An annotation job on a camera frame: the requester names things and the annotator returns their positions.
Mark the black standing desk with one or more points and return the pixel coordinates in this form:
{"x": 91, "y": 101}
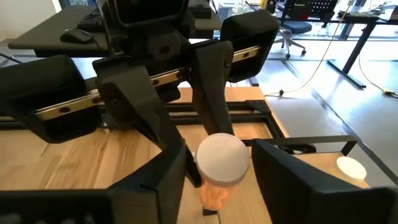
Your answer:
{"x": 360, "y": 40}

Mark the blue office chair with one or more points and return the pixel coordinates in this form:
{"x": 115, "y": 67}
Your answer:
{"x": 293, "y": 28}

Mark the black computer mouse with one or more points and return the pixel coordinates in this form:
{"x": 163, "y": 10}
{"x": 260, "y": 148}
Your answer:
{"x": 76, "y": 35}

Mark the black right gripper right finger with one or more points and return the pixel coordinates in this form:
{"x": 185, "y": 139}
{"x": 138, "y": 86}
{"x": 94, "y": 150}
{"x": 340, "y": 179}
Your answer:
{"x": 280, "y": 186}

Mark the orange medicine bottle white cap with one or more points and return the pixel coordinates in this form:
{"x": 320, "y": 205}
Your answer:
{"x": 222, "y": 158}

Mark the black pegboard panel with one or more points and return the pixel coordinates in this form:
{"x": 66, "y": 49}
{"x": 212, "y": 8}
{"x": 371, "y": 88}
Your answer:
{"x": 311, "y": 7}

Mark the dark grey desk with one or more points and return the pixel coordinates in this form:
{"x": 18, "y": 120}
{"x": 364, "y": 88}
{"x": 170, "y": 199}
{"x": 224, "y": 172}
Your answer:
{"x": 46, "y": 40}

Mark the wooden shelf with black legs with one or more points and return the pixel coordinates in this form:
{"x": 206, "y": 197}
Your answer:
{"x": 317, "y": 161}

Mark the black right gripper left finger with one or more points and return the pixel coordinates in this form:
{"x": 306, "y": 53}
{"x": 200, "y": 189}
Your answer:
{"x": 149, "y": 186}

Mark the yellow medicine bottle white cap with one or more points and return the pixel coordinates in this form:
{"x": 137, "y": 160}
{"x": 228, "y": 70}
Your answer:
{"x": 351, "y": 169}

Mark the black flat desk device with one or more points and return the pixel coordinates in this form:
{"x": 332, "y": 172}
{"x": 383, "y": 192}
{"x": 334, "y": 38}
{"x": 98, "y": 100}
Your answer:
{"x": 90, "y": 20}

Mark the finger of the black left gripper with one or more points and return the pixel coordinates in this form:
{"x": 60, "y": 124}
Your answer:
{"x": 130, "y": 90}
{"x": 213, "y": 93}

